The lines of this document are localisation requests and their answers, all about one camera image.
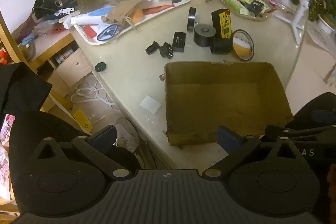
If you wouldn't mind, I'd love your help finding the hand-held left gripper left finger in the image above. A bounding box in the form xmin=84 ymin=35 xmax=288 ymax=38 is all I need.
xmin=34 ymin=124 xmax=132 ymax=180

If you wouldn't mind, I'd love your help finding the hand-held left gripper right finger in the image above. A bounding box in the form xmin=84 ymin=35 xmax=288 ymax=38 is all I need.
xmin=202 ymin=125 xmax=305 ymax=180

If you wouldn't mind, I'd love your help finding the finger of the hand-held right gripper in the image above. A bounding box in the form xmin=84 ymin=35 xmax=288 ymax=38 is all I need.
xmin=265 ymin=124 xmax=336 ymax=136
xmin=260 ymin=133 xmax=336 ymax=146

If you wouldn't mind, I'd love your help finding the brown cardboard box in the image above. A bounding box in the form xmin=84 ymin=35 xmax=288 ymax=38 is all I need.
xmin=163 ymin=61 xmax=294 ymax=147

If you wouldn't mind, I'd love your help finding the small black strapped box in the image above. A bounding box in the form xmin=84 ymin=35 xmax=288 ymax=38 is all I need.
xmin=209 ymin=37 xmax=234 ymax=55

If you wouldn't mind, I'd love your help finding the yellow tag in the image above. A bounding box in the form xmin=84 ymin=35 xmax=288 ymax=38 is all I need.
xmin=72 ymin=109 xmax=94 ymax=130

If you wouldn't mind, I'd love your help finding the white paper square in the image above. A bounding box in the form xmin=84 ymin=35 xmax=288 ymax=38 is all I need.
xmin=139 ymin=95 xmax=161 ymax=113

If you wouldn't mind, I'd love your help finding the white drawer unit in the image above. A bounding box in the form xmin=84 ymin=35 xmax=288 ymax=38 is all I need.
xmin=47 ymin=48 xmax=94 ymax=88

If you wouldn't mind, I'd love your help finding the black chair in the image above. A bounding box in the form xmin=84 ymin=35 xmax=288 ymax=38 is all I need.
xmin=9 ymin=111 xmax=139 ymax=170

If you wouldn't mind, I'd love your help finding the black cloth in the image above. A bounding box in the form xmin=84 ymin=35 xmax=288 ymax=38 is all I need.
xmin=0 ymin=62 xmax=53 ymax=115

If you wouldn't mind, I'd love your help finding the black knob part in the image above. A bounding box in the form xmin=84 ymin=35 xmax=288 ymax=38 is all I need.
xmin=145 ymin=41 xmax=161 ymax=55

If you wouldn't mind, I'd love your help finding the wooden shelf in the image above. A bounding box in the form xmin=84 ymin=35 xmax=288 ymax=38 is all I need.
xmin=0 ymin=10 xmax=93 ymax=135

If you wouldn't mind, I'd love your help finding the blue white plastic packet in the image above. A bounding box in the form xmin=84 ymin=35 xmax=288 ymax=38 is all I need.
xmin=96 ymin=24 xmax=119 ymax=41

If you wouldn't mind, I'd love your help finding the black plug adapter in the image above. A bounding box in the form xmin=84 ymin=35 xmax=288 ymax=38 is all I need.
xmin=160 ymin=42 xmax=175 ymax=59

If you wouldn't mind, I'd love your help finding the small red item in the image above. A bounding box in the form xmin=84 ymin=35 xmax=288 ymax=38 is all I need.
xmin=83 ymin=25 xmax=97 ymax=38

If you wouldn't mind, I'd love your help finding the grey tape roll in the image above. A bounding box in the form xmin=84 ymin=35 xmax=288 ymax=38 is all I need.
xmin=193 ymin=24 xmax=216 ymax=47

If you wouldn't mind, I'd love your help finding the flat black box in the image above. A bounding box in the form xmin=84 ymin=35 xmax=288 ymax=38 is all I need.
xmin=172 ymin=31 xmax=187 ymax=53

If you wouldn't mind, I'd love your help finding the woven basket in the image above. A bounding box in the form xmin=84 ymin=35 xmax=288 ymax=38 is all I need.
xmin=223 ymin=0 xmax=276 ymax=22

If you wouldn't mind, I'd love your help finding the white tripod stand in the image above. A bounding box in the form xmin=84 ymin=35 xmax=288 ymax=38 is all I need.
xmin=272 ymin=0 xmax=313 ymax=45

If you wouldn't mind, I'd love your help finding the yellow black box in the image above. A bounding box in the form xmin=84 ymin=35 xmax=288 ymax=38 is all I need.
xmin=211 ymin=8 xmax=233 ymax=40

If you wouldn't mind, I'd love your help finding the potted green plant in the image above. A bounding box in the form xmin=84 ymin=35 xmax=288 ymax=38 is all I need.
xmin=308 ymin=0 xmax=336 ymax=36

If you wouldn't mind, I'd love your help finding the white spray bottle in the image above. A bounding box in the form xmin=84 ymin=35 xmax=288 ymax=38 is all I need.
xmin=62 ymin=13 xmax=105 ymax=30

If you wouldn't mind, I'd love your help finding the black blue packet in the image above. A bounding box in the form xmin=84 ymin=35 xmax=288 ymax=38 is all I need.
xmin=248 ymin=2 xmax=265 ymax=16

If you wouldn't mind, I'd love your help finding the black tape roll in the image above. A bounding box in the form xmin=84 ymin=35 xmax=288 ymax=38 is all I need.
xmin=187 ymin=7 xmax=198 ymax=32

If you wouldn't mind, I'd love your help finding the bright green wipes pack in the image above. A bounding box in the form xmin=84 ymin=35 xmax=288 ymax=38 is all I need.
xmin=227 ymin=0 xmax=248 ymax=16

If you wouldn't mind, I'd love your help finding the red flat packet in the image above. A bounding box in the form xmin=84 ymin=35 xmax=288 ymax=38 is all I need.
xmin=142 ymin=4 xmax=175 ymax=16

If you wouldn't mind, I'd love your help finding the black bag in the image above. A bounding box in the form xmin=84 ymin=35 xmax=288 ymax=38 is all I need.
xmin=33 ymin=0 xmax=79 ymax=17

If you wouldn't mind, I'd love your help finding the white plastic tray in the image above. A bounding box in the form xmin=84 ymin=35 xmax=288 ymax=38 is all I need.
xmin=70 ymin=0 xmax=192 ymax=46

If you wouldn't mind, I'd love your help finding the white cable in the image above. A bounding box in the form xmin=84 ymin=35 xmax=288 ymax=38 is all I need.
xmin=69 ymin=76 xmax=114 ymax=107

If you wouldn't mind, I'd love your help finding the brown drawstring pouch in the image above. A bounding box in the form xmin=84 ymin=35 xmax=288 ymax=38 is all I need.
xmin=104 ymin=0 xmax=149 ymax=29

